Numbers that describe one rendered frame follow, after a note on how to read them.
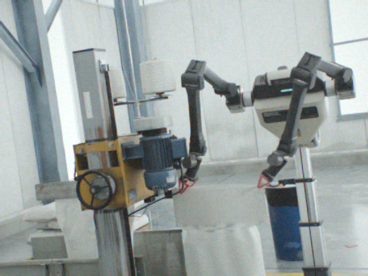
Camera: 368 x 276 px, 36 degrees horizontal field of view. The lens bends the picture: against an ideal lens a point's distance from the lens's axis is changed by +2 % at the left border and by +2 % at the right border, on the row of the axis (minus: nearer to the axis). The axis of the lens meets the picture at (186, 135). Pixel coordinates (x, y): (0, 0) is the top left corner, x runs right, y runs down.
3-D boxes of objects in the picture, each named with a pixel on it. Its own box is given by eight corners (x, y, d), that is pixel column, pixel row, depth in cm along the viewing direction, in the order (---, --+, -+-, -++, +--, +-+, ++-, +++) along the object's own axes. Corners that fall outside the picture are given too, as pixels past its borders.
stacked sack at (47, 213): (93, 208, 612) (91, 194, 611) (55, 223, 552) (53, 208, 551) (60, 210, 630) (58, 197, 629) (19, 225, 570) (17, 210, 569)
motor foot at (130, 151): (152, 157, 265) (150, 138, 265) (141, 160, 254) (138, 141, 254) (135, 158, 269) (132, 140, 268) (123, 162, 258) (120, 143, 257)
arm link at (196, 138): (204, 73, 271) (185, 71, 276) (198, 78, 267) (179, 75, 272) (209, 151, 291) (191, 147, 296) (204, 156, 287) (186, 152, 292)
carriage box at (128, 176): (157, 194, 286) (149, 133, 284) (127, 208, 254) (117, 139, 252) (114, 197, 294) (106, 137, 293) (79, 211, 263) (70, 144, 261)
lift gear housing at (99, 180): (117, 196, 257) (114, 172, 256) (111, 199, 251) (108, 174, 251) (96, 198, 260) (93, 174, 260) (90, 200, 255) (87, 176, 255)
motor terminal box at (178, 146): (188, 160, 268) (185, 136, 268) (190, 162, 258) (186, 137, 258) (171, 162, 267) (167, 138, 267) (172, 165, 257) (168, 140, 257)
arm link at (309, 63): (321, 54, 248) (301, 46, 253) (308, 83, 250) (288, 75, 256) (354, 68, 285) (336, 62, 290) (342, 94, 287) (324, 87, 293)
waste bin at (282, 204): (329, 246, 526) (320, 176, 522) (322, 263, 478) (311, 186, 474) (276, 246, 543) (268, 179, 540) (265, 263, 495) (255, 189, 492)
